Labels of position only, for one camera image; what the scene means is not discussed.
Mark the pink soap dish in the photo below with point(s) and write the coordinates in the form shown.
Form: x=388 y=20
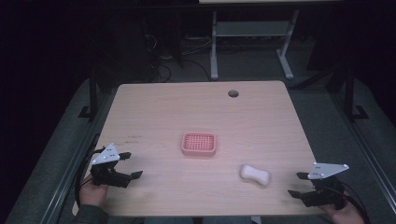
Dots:
x=199 y=143

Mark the person's left hand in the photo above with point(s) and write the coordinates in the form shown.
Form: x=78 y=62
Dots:
x=92 y=193

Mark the person's right hand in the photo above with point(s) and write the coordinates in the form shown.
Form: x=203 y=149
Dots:
x=345 y=215

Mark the aluminium rail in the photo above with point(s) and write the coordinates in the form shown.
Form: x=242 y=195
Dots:
x=364 y=146
x=70 y=174

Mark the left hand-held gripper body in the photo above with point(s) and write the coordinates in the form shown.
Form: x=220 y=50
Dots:
x=107 y=175

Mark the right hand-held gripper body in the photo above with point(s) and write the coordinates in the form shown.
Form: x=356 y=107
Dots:
x=325 y=186

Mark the white soap bar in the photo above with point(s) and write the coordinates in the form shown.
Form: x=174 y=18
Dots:
x=255 y=175

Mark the black metal stand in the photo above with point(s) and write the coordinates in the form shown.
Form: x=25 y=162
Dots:
x=92 y=93
x=350 y=93

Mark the white metal desk frame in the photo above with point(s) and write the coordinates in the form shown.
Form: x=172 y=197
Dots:
x=252 y=28

